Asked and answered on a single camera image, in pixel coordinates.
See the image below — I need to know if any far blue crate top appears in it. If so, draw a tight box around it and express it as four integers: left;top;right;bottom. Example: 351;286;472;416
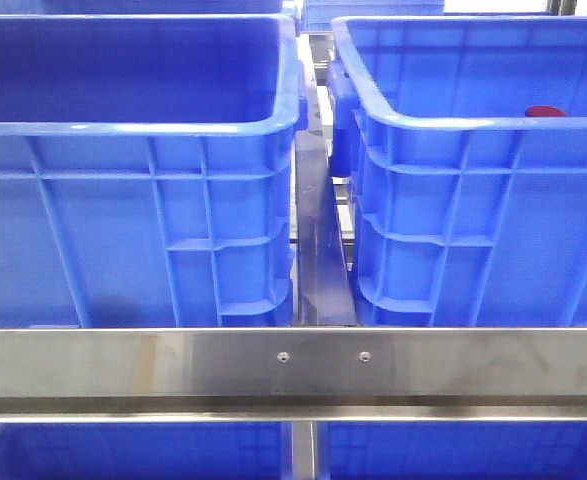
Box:
302;0;445;32

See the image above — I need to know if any blue bin with buttons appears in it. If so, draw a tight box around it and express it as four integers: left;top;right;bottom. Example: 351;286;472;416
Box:
0;14;306;328

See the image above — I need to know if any blue bin lower left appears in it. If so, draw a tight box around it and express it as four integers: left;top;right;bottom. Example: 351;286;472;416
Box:
0;423;292;479

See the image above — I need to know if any red push button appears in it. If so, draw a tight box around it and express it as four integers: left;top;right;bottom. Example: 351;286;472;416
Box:
525;105;566;118

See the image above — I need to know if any blue bin lower right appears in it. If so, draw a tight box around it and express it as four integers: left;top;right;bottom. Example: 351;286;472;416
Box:
321;422;587;479

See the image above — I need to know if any blue bin at left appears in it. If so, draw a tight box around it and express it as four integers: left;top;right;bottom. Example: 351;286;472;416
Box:
329;16;587;327

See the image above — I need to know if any stainless steel shelf rail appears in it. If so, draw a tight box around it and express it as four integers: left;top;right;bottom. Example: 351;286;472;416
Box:
0;327;587;423

